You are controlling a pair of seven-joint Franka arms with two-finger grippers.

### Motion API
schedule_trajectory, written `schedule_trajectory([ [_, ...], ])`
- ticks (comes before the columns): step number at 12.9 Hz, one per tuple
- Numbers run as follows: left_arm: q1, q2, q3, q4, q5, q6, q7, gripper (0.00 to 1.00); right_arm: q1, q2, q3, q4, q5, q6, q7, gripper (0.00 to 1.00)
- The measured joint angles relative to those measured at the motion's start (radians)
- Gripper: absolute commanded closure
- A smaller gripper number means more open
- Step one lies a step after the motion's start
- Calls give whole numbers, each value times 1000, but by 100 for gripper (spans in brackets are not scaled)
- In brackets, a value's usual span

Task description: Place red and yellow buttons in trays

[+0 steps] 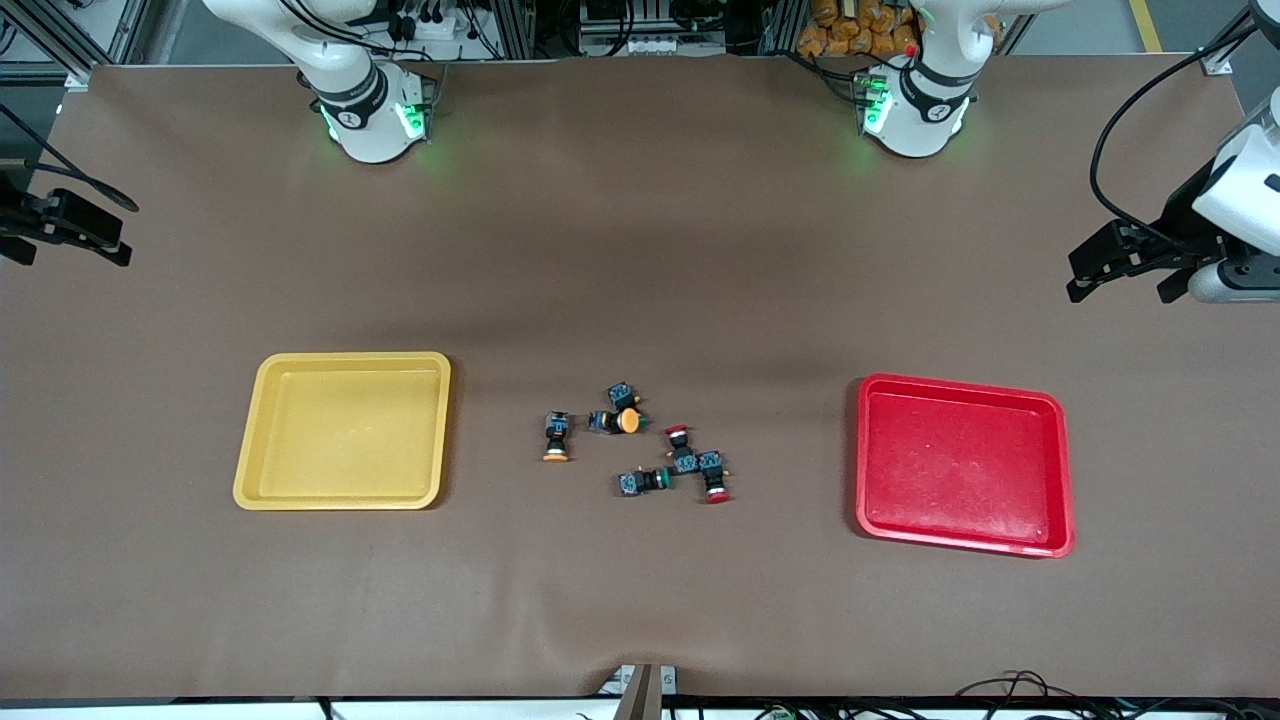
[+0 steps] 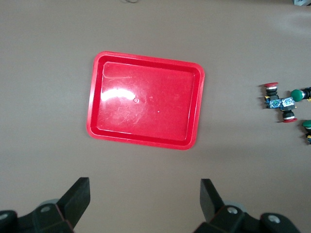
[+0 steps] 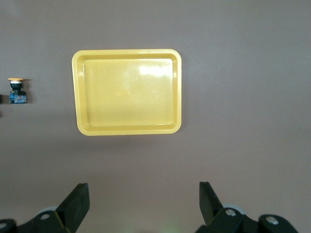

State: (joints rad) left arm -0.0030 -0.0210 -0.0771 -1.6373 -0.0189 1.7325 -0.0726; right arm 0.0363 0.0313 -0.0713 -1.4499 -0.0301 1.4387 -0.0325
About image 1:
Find red push button switch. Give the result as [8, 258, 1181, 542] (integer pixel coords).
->
[697, 450, 732, 505]
[664, 424, 701, 475]

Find red plastic tray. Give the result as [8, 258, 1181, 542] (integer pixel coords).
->
[855, 373, 1077, 559]

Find yellow plastic tray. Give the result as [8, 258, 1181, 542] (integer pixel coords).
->
[232, 351, 453, 512]

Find orange packets pile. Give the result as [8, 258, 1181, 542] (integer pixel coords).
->
[797, 0, 921, 59]

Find white power strip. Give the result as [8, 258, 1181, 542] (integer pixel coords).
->
[385, 0, 471, 41]

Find brown table mat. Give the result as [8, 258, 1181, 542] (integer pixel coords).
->
[0, 55, 1280, 701]

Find control electronics unit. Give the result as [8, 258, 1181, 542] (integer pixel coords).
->
[578, 0, 729, 58]

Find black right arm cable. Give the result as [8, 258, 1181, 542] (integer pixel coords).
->
[0, 103, 140, 213]

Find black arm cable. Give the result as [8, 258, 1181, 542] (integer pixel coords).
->
[0, 103, 140, 213]
[1089, 20, 1263, 247]

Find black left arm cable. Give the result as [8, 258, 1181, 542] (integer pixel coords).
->
[1089, 20, 1263, 247]

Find aluminium frame profile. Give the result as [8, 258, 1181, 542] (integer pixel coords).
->
[0, 0, 131, 86]

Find black cable bundle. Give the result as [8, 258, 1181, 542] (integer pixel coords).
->
[955, 670, 1280, 720]

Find metal table bracket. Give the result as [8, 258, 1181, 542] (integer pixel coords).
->
[600, 664, 679, 720]

